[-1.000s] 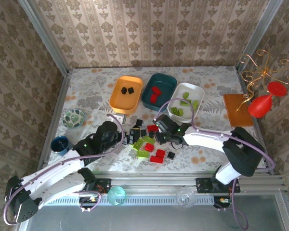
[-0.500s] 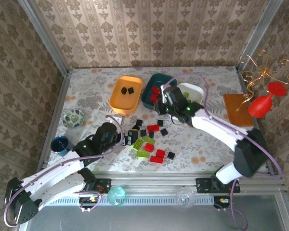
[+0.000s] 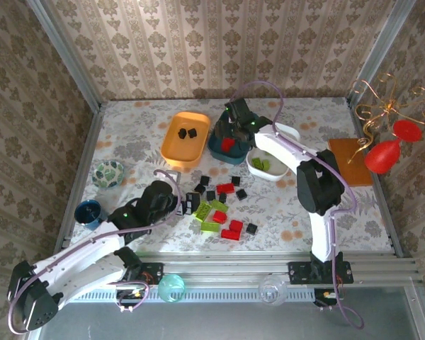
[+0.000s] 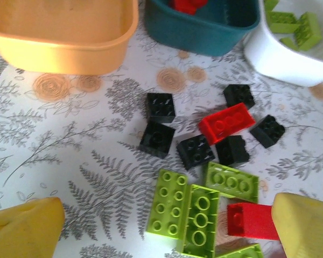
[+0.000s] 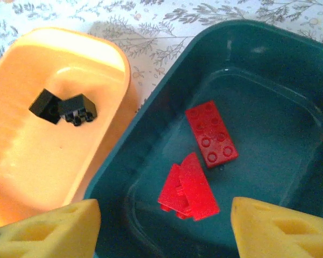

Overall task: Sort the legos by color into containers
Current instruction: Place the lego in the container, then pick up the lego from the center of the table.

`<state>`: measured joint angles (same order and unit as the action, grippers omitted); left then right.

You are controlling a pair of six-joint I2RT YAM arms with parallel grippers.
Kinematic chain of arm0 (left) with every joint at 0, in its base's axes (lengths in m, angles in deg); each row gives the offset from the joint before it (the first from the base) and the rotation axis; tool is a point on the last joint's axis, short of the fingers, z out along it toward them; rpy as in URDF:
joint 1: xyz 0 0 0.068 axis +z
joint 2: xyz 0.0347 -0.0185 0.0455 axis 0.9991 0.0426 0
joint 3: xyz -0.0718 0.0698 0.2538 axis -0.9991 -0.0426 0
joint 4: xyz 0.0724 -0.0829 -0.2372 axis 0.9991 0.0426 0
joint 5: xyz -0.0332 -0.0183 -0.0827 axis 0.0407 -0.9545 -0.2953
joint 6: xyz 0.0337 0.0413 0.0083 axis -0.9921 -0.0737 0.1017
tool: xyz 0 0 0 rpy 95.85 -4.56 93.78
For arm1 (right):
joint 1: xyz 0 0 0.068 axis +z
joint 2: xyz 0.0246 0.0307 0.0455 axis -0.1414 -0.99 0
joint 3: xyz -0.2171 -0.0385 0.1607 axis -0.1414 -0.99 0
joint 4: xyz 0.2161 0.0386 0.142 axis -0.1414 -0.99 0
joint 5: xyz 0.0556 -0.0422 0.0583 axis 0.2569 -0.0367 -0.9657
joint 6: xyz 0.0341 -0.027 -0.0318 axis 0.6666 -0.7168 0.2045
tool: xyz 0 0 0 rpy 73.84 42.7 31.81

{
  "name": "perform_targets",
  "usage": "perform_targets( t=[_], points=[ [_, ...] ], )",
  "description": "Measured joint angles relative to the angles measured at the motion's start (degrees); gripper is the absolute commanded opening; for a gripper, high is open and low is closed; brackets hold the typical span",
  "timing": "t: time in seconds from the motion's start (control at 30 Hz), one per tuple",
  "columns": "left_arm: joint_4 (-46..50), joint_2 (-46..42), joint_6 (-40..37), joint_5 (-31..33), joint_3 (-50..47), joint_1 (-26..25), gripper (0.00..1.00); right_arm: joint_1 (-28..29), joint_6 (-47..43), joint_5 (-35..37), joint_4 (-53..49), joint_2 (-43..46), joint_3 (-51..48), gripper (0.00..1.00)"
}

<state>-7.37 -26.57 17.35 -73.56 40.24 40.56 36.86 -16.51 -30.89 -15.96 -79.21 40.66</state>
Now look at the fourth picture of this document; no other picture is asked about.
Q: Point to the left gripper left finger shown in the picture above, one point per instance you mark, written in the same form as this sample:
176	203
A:
21	233

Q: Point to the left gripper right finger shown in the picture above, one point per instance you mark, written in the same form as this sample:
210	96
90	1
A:
307	231

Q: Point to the red lego brick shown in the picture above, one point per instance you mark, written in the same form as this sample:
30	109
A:
191	5
250	223
172	3
226	123

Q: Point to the green lego brick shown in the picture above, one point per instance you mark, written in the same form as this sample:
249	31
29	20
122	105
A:
271	4
289	43
231	182
245	252
202	223
281	20
167	207
309	29

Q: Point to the black lego brick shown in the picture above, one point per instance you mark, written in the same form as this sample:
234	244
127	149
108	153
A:
157	139
239	95
160	107
195	151
232	150
267	130

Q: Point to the floral tablecloth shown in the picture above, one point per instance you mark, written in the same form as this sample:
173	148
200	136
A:
70	134

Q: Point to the white plastic container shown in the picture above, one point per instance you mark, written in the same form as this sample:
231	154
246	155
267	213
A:
269	59

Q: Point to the orange plastic container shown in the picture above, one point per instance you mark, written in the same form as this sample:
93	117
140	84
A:
56	27

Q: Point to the teal plastic container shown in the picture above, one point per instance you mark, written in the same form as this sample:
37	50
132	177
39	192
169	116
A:
193	32

